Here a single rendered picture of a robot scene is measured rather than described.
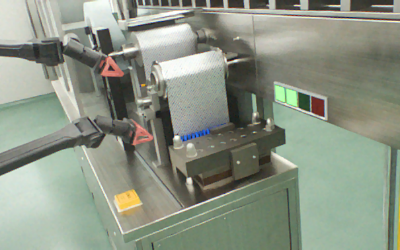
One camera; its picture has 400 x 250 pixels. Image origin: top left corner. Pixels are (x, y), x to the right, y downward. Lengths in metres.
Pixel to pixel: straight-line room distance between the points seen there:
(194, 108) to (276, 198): 0.45
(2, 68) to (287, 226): 5.93
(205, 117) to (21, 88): 5.69
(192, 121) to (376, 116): 0.67
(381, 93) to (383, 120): 0.07
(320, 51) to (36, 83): 6.13
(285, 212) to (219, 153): 0.37
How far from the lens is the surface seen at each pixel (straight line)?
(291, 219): 1.52
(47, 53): 1.31
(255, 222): 1.42
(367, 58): 1.01
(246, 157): 1.32
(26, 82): 6.92
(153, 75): 1.39
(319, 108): 1.16
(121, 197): 1.34
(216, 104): 1.45
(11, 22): 6.81
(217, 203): 1.29
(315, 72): 1.15
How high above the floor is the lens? 1.59
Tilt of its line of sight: 21 degrees down
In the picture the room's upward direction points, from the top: 8 degrees counter-clockwise
